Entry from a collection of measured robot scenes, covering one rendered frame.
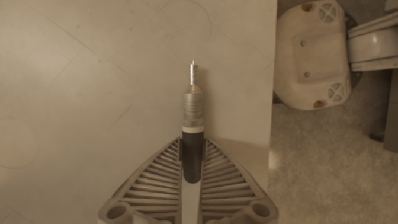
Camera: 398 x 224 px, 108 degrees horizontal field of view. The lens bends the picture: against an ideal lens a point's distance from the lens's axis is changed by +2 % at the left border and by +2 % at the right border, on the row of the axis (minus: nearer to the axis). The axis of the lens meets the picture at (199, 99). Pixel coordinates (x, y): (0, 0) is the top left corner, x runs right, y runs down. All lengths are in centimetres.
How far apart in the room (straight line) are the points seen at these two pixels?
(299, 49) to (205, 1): 82
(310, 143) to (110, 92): 141
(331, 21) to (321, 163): 105
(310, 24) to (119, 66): 88
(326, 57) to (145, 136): 100
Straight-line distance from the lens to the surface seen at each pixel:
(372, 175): 194
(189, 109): 16
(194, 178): 19
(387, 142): 166
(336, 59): 110
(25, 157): 29
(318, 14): 99
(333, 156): 164
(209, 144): 17
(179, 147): 16
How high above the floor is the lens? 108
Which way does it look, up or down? 85 degrees down
